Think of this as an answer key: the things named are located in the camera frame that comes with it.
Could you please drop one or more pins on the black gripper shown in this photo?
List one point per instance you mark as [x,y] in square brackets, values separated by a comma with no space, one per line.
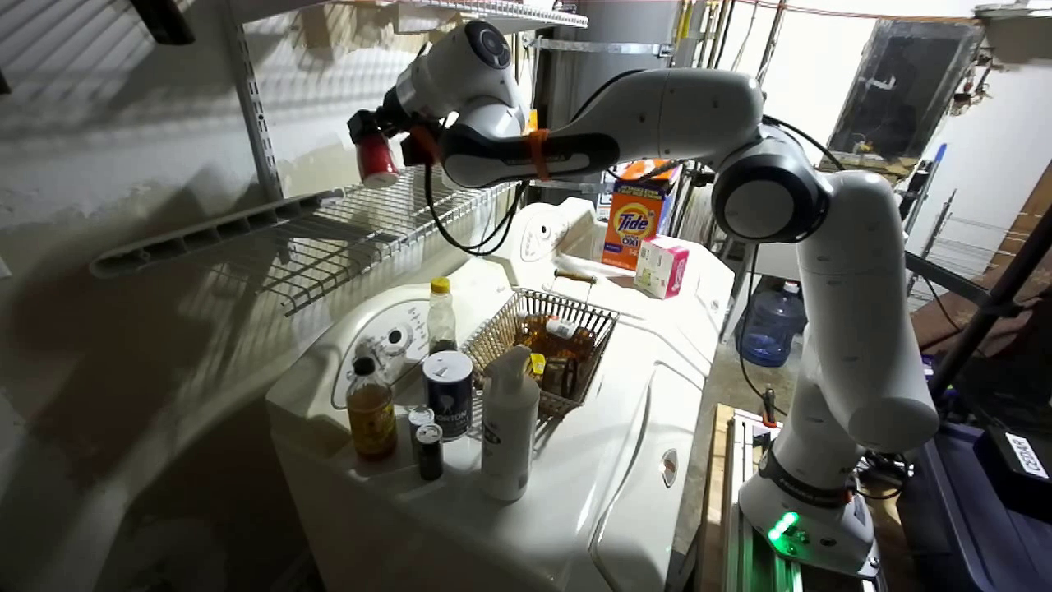
[400,114]

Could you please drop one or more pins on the red can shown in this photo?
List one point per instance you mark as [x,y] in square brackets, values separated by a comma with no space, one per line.
[377,164]

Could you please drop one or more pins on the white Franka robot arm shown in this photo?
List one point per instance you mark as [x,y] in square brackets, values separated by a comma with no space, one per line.
[855,284]

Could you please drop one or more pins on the clear bottle with yellow cap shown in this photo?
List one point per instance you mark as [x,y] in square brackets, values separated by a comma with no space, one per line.
[440,324]

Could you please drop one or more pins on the brown bottle with white cap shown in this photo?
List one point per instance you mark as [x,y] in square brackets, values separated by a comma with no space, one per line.
[563,332]

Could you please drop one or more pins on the amber bottle with black cap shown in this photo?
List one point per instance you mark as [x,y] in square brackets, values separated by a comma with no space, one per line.
[372,423]

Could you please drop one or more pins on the small dark bottle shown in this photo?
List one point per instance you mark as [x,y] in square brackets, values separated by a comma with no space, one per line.
[428,456]

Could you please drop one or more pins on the tall white plastic bottle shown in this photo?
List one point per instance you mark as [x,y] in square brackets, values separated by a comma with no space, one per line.
[509,440]

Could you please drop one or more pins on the white dryer machine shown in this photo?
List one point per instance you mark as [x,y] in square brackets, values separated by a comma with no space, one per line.
[548,236]

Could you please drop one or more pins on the blue and white canister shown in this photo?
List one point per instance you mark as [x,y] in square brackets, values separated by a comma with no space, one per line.
[449,390]

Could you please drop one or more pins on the orange Tide detergent box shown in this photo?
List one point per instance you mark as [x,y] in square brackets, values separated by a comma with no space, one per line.
[631,225]

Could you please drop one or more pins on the small jar with white cap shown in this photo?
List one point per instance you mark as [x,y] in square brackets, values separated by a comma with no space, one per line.
[419,417]

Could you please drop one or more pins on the dark round jar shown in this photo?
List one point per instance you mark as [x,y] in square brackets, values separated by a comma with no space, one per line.
[561,378]

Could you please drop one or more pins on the pink and white small box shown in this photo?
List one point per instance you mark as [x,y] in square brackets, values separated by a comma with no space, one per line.
[661,271]

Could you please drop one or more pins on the white washing machine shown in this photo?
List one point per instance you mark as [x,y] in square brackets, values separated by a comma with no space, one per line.
[614,480]

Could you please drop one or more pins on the blue water jug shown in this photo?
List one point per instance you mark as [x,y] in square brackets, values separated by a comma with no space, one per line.
[769,326]

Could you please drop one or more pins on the wooden platform board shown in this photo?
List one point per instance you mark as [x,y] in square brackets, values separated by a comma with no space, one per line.
[717,504]

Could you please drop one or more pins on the dark background door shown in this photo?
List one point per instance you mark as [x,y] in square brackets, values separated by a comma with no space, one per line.
[906,93]

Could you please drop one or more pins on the black metal stand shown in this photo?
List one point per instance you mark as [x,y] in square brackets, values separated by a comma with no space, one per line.
[989,308]

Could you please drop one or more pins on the blue storage bin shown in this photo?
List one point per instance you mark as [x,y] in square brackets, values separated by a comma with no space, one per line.
[965,537]

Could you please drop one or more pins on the black box with white label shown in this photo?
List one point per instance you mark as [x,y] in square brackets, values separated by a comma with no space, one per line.
[1021,462]

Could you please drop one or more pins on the white shelf upright rail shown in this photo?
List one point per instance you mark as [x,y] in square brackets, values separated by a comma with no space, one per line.
[254,121]

